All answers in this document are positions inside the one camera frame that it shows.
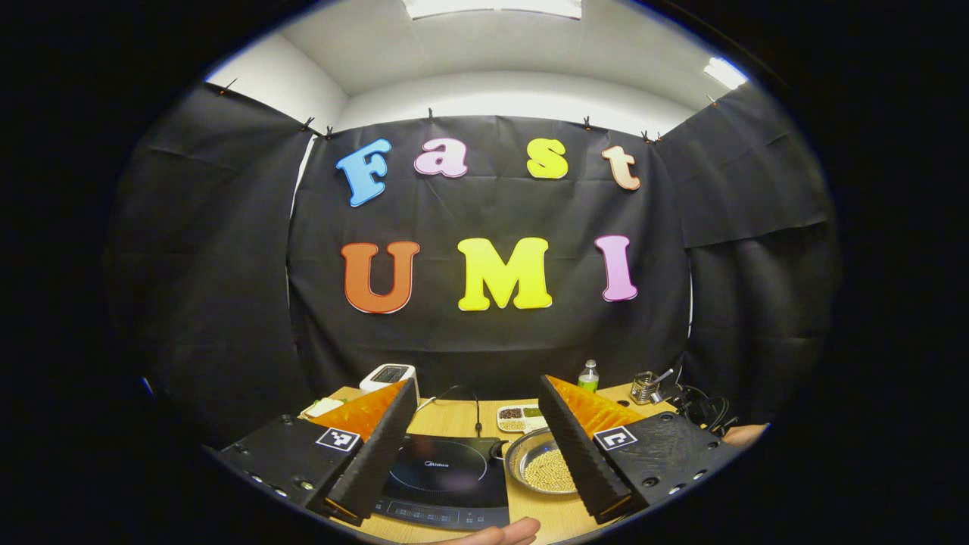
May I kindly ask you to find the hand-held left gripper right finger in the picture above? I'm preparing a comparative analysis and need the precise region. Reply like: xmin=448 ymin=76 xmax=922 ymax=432
xmin=537 ymin=375 xmax=743 ymax=526

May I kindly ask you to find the black power cable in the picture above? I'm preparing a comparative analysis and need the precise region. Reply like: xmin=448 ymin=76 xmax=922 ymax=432
xmin=435 ymin=385 xmax=486 ymax=438

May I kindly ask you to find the white toaster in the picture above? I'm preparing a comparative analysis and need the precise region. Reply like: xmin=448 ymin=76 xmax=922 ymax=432
xmin=358 ymin=363 xmax=420 ymax=396

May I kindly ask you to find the large ceiling light panel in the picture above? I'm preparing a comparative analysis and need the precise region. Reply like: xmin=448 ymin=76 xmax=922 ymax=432
xmin=401 ymin=0 xmax=584 ymax=20

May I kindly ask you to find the white divided dish of beans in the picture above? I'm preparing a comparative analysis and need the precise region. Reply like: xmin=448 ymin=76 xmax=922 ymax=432
xmin=497 ymin=405 xmax=547 ymax=434

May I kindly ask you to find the black backdrop cloth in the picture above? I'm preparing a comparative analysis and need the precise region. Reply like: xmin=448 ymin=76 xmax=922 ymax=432
xmin=106 ymin=79 xmax=843 ymax=449

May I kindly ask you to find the steel pot with black handle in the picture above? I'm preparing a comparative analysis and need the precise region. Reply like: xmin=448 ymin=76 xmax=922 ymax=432
xmin=488 ymin=428 xmax=581 ymax=497

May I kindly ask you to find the black induction cooktop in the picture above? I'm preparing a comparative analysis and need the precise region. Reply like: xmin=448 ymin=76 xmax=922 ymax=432
xmin=372 ymin=433 xmax=513 ymax=531

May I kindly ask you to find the small ceiling light panel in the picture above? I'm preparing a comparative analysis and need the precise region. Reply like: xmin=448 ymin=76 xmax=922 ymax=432
xmin=703 ymin=57 xmax=749 ymax=92

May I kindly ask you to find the black cable bundle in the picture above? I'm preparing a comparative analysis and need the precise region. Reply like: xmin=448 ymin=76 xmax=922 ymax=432
xmin=666 ymin=367 xmax=732 ymax=437

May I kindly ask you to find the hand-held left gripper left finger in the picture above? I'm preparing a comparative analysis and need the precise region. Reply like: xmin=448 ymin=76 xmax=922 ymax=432
xmin=220 ymin=377 xmax=419 ymax=527

